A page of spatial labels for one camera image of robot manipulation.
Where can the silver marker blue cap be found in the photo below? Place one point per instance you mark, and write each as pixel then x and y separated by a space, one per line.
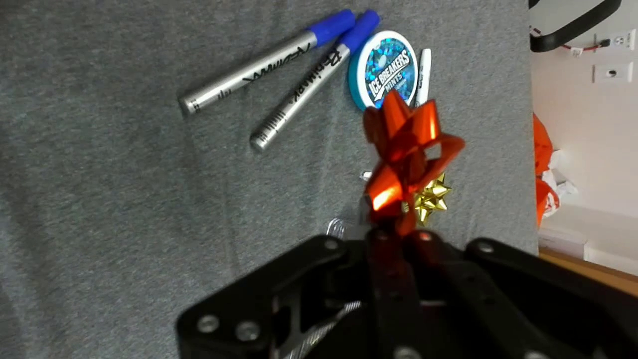
pixel 251 71
pixel 305 92

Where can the orange bag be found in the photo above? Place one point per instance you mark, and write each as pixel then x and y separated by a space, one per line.
pixel 542 160

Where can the small gold bow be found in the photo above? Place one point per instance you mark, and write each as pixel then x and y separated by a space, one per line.
pixel 431 198

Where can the gray tablecloth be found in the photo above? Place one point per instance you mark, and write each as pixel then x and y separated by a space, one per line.
pixel 132 200

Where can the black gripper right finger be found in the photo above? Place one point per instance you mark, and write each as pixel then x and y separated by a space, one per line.
pixel 504 300

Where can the white wall outlet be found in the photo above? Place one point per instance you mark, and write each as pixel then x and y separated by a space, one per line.
pixel 610 72

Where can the blue round mint tin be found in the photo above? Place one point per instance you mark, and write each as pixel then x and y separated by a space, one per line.
pixel 381 67

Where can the red ribbon bow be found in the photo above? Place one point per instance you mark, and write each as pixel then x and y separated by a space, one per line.
pixel 405 146

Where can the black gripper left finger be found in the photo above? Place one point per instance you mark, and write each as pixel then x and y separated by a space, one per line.
pixel 331 300

